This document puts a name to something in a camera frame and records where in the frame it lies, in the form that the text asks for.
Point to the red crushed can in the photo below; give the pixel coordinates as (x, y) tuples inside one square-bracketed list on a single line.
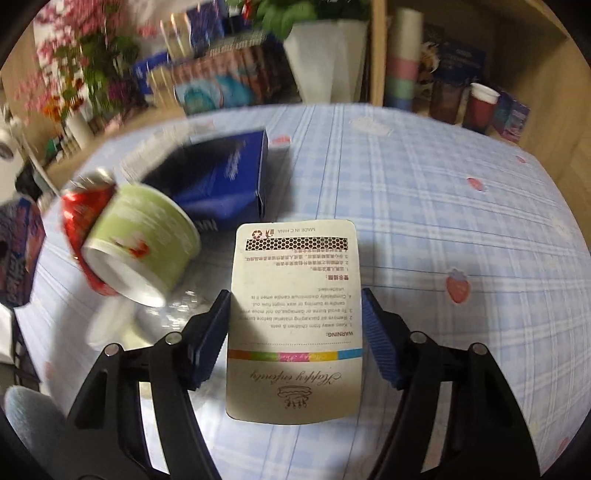
[(81, 207)]

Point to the clear crumpled plastic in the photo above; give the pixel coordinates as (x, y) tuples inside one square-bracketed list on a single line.
[(175, 318)]

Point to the red rose plant white pot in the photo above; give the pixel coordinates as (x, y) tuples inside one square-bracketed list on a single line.
[(323, 60)]

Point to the wooden low cabinet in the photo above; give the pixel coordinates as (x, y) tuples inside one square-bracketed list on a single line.
[(111, 138)]

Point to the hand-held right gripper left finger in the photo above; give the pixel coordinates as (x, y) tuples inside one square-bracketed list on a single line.
[(210, 344)]

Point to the small blue box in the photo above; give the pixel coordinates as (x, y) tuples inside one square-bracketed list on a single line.
[(512, 115)]

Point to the row of small brown bottles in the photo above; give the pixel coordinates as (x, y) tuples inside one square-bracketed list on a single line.
[(64, 145)]

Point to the green paper cup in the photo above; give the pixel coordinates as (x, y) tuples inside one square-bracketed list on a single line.
[(147, 221)]

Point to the red paper cup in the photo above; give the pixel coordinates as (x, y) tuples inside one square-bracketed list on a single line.
[(480, 110)]

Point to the blue checked tablecloth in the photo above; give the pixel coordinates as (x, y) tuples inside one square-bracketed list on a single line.
[(438, 258)]

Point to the dark blue printed box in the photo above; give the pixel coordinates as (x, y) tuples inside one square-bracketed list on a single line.
[(459, 60)]

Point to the wooden shelf unit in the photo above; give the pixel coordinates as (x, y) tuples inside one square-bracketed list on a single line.
[(531, 55)]

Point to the blue red printed packet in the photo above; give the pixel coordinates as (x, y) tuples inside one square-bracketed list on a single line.
[(18, 258)]

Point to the dark blue cardboard box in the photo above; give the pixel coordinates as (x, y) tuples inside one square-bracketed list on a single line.
[(212, 175)]

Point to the pink gift pack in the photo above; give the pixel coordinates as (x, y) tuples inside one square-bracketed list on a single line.
[(217, 92)]

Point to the pink flowers in white vase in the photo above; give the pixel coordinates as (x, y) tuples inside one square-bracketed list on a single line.
[(78, 60)]

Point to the white printed card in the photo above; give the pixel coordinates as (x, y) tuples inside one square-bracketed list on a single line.
[(295, 277)]

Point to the stack of pastel cups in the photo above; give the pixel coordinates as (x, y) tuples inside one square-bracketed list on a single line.
[(402, 60)]

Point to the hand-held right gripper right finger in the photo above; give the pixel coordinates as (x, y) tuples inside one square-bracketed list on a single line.
[(381, 344)]

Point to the dark brown jar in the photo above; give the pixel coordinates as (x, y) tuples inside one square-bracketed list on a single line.
[(445, 99)]

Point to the blue gold gift box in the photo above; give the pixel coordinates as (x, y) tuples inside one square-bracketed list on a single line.
[(198, 32)]

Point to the blue white carton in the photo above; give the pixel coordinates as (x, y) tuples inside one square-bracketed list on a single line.
[(150, 71)]

